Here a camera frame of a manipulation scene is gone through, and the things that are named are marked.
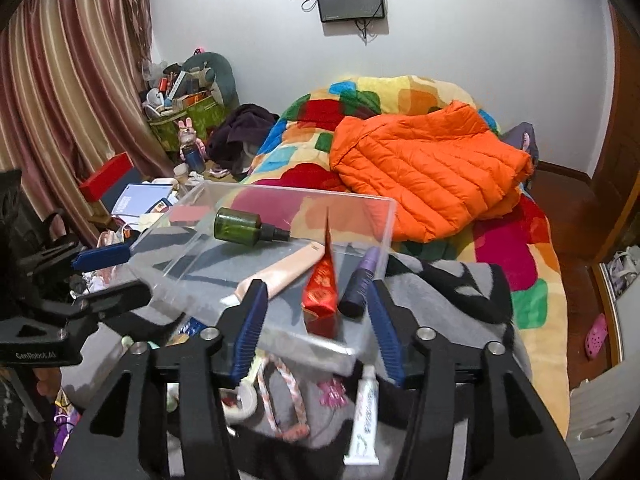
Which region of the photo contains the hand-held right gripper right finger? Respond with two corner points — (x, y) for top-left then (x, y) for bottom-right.
(367, 279), (581, 480)

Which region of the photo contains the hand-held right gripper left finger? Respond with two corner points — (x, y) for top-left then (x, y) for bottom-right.
(50, 279), (271, 480)

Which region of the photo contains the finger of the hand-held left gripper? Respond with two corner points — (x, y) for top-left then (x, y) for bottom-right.
(15, 239), (136, 282)
(29, 279), (154, 342)

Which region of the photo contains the purple cosmetic bottle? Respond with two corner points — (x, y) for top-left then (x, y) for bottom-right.
(338, 247), (382, 318)

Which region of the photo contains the blue packet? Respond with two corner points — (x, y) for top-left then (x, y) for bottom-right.
(175, 317), (208, 341)

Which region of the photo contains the beige cosmetic tube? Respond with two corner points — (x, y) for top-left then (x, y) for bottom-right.
(220, 241), (328, 308)

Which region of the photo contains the white tape roll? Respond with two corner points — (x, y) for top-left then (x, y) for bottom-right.
(222, 377), (260, 421)

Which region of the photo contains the red cosmetic tube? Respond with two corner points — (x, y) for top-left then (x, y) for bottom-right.
(301, 207), (346, 318)

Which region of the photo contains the clear plastic storage box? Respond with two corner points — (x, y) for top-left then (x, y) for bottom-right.
(129, 181), (399, 377)

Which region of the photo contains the white ointment tube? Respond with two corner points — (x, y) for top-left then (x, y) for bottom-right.
(343, 364), (381, 465)

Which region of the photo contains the person's left hand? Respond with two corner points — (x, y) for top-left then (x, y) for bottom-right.
(34, 367), (62, 398)

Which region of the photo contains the navy box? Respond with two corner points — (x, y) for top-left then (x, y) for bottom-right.
(100, 180), (146, 213)

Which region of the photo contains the white blue book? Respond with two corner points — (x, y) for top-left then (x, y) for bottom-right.
(111, 182), (176, 218)

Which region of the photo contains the red box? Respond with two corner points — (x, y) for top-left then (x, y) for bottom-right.
(79, 152), (135, 202)

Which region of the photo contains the dark green bottle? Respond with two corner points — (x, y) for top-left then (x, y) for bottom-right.
(213, 207), (292, 247)

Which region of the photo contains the grey black blanket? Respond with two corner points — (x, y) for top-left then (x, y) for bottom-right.
(60, 225), (531, 480)

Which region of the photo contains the blue drinking bottle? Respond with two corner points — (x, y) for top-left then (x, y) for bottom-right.
(181, 141), (207, 175)

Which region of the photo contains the colourful patchwork blanket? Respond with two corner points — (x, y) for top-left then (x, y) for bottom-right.
(240, 75), (571, 436)

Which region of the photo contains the pink bunny toy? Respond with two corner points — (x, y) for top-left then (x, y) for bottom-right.
(177, 117), (206, 153)

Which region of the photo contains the orange down jacket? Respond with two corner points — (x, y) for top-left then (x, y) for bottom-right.
(329, 101), (535, 243)

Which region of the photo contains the green storage box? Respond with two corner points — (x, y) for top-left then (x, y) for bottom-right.
(148, 97), (226, 153)

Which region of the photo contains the striped pink curtain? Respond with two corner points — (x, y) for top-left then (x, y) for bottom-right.
(0, 0), (173, 246)

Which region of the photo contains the dark purple clothing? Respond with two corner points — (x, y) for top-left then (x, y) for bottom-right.
(206, 104), (280, 175)

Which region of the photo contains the pink clog shoe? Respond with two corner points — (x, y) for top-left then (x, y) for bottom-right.
(585, 313), (608, 360)

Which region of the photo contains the grey neck pillow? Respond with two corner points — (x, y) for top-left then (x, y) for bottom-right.
(181, 51), (240, 111)

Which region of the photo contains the white cabinet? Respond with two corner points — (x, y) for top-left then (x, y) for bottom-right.
(567, 260), (640, 456)

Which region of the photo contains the purple grey cloth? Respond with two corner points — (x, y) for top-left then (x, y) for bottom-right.
(502, 122), (538, 166)

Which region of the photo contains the pink floral hair tie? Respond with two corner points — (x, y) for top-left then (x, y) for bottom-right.
(317, 379), (348, 407)

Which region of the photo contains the pink braided strap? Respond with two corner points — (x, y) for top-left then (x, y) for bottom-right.
(257, 355), (311, 442)

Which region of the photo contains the wooden door frame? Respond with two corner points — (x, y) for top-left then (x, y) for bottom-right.
(590, 5), (640, 261)

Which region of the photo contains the black cable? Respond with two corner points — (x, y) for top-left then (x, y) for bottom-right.
(355, 17), (385, 46)

